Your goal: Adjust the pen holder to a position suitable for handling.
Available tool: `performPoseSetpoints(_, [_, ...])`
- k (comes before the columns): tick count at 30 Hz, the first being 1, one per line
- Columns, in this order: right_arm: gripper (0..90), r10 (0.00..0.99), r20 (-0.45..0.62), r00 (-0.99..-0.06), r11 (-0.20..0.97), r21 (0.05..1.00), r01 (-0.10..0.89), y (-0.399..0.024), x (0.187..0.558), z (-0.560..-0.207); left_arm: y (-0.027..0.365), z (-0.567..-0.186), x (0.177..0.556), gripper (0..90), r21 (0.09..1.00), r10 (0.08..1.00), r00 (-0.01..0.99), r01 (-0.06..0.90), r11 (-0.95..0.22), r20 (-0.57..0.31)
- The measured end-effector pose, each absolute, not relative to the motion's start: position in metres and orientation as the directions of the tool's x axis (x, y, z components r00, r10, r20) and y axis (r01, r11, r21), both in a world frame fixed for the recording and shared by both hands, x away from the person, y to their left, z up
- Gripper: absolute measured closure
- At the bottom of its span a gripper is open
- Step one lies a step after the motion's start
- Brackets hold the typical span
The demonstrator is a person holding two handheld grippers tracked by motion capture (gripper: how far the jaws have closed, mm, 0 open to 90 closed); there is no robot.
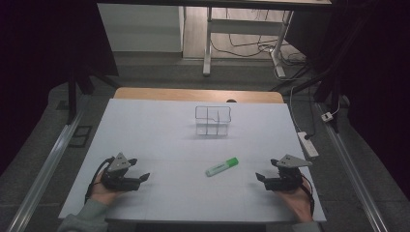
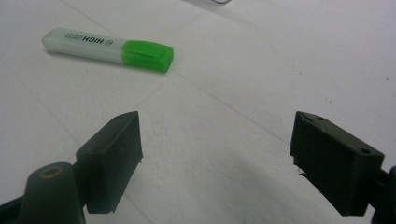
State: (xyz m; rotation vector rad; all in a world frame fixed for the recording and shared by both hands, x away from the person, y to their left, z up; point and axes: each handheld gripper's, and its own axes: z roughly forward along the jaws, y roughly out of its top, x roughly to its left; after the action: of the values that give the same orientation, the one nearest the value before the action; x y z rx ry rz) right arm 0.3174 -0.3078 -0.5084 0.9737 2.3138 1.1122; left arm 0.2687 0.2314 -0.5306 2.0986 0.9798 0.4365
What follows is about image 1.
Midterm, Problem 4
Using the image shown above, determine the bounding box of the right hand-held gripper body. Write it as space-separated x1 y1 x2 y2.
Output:
263 154 313 192

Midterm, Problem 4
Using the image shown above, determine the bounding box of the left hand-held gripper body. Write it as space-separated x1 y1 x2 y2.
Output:
101 152 142 193

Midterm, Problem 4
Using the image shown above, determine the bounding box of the green highlighter pen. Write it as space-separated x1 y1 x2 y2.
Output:
204 157 240 178

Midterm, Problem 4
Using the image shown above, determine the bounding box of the clear plastic organizer box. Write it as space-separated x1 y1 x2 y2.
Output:
194 104 233 137

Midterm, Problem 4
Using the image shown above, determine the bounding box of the person's left hand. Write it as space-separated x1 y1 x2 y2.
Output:
90 170 126 207

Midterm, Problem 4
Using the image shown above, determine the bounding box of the person's right hand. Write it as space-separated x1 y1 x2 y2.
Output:
275 174 314 223

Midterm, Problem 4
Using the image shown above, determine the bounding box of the white power strip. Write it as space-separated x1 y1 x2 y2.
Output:
296 130 320 160

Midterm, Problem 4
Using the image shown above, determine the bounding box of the white table cover sheet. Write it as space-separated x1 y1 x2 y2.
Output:
57 98 327 224

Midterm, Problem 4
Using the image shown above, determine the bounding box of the small white adapter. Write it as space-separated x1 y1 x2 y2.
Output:
320 111 335 124

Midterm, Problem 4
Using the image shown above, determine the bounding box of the black metal stand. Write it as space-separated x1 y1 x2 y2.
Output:
269 69 343 133
65 62 121 126

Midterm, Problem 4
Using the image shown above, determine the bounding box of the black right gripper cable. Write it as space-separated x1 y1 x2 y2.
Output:
301 174 316 217

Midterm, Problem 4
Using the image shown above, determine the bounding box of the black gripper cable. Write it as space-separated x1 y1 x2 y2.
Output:
301 174 316 217
84 156 116 205

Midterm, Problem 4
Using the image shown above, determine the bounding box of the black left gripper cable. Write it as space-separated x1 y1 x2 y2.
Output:
84 156 116 205

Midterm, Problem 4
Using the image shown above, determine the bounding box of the white power strip cable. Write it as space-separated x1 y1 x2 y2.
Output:
288 84 305 133

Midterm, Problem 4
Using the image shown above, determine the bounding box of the aluminium floor rail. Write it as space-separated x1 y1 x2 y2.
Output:
316 101 390 232
5 108 85 232

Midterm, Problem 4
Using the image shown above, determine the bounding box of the black floor cable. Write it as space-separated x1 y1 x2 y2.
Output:
210 8 308 66

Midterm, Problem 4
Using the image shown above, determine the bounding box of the white desk frame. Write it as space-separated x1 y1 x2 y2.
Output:
202 6 295 79

